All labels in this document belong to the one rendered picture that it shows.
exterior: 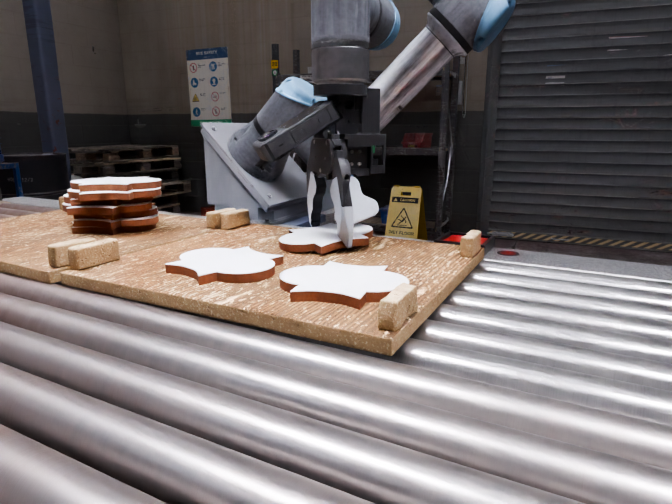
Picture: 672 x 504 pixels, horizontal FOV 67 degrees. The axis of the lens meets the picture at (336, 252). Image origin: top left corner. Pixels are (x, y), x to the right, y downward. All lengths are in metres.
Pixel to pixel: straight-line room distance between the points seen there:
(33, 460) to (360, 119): 0.53
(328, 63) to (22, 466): 0.52
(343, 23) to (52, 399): 0.51
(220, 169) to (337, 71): 0.64
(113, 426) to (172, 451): 0.05
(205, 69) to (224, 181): 5.44
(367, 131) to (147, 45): 6.61
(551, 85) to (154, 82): 4.69
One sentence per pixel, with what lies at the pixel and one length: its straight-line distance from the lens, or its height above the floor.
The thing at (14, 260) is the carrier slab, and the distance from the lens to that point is 0.75.
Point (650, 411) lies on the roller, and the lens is 0.41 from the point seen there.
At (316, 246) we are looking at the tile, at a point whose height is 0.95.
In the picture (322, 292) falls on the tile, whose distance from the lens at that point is 0.48.
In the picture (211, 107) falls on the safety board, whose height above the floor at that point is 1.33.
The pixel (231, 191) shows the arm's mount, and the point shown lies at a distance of 1.24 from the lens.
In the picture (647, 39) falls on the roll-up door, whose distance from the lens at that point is 5.34.
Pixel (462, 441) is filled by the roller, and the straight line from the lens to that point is 0.33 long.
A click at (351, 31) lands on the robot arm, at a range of 0.67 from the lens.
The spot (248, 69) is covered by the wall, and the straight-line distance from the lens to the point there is 6.31.
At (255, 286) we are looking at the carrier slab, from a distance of 0.54.
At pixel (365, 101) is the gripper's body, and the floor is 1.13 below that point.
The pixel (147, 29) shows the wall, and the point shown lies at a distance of 7.26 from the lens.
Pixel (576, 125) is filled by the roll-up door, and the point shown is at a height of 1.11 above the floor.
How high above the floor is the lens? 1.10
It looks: 14 degrees down
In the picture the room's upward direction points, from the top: straight up
